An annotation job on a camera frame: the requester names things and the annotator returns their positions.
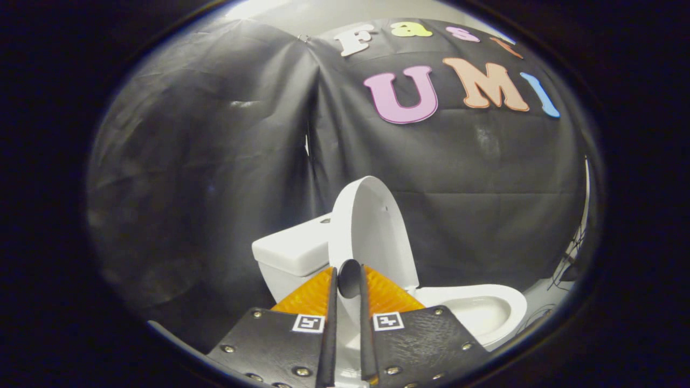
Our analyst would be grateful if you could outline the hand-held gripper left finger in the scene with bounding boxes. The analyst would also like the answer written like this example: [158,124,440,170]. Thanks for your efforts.
[208,267,339,388]

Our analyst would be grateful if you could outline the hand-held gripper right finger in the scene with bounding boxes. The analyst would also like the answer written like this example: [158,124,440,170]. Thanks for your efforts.
[358,264,491,386]

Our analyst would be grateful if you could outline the black round lid tab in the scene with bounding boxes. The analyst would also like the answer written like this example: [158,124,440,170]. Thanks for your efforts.
[337,259,363,299]

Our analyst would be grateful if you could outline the white toilet lid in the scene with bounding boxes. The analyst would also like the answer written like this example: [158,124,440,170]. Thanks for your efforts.
[328,176,420,345]

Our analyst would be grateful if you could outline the white toilet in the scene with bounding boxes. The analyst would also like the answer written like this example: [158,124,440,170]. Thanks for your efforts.
[252,213,528,352]

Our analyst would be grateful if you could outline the black backdrop cloth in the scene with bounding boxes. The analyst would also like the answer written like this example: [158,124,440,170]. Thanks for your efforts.
[86,19,592,351]

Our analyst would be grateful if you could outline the tangled floor cables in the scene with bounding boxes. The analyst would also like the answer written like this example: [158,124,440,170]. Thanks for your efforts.
[517,226,588,332]

